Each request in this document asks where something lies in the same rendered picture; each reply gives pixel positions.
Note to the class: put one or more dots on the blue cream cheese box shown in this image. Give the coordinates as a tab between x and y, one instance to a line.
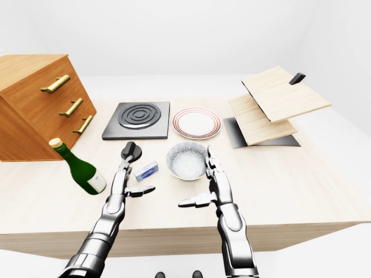
147	171

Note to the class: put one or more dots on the black rack base plate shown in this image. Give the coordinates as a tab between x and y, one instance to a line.
233	131

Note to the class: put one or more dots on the green wine bottle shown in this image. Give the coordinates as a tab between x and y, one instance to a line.
82	172

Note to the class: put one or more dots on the tall cabinet drawer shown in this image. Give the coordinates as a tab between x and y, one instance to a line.
32	98

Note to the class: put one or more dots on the round black stove knob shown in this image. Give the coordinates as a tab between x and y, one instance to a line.
136	150

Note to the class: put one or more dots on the middle cabinet drawer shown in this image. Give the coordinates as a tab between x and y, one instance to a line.
52	118

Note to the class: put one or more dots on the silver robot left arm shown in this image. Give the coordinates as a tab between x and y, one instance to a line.
98	231

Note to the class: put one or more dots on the small dark rounded shape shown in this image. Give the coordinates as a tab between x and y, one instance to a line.
160	275
197	274

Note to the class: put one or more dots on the white plate with red rings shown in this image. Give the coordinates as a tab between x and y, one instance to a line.
196	123

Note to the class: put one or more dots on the small black rack block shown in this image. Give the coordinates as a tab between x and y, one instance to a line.
297	78

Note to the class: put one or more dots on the flat dark stove plate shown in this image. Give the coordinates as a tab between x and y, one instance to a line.
139	127

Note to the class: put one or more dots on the small pale wooden rack board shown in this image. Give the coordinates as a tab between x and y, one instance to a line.
261	124

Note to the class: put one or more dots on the silver robot right hand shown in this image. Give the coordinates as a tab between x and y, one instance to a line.
221	188

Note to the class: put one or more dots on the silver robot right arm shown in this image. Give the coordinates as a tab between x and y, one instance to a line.
236	240

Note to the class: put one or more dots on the low cabinet drawer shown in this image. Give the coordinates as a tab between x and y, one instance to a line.
68	139

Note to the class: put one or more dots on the wooden cabinet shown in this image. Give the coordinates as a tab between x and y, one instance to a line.
20	139

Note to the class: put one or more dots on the speckled patterned bowl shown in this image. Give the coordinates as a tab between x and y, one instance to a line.
185	163

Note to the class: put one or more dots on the silver robot left hand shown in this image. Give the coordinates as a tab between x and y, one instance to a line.
118	185

